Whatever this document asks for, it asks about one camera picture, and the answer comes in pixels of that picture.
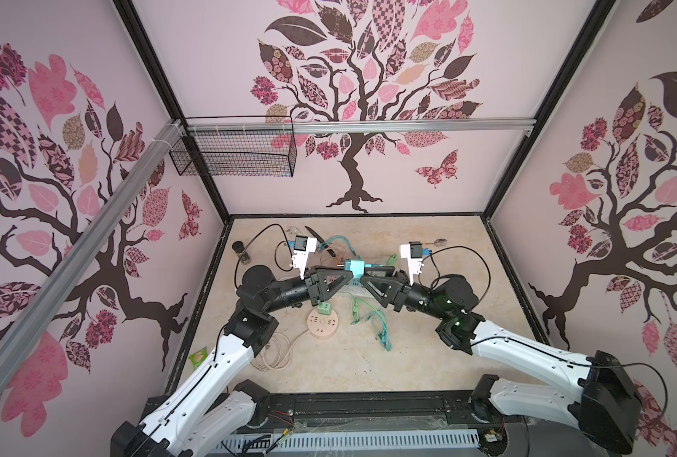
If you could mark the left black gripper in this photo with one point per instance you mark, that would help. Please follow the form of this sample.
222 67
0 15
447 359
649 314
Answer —
319 290

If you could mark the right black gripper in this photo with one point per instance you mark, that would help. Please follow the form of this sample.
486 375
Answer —
399 290

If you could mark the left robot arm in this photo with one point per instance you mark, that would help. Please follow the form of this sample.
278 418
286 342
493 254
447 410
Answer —
200 413

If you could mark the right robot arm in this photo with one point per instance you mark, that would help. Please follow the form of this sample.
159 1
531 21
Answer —
593 394

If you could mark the round pink power strip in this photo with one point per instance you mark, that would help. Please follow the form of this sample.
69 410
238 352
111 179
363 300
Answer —
322 326

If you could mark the black knife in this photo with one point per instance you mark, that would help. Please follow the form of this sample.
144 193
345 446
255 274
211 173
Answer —
322 245

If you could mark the black cap spice bottle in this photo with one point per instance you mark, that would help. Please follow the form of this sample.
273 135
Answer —
240 250

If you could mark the green packet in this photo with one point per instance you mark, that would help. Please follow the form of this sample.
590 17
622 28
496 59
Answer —
198 357

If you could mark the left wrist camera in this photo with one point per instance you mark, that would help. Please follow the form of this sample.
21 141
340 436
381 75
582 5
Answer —
303 246

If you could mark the pink handled spoon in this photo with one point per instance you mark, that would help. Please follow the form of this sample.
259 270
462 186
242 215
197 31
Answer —
439 243

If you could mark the white vented cable duct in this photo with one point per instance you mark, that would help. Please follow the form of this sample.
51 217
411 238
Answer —
347 443

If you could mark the wire mesh basket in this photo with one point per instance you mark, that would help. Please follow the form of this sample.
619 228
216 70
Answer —
244 145

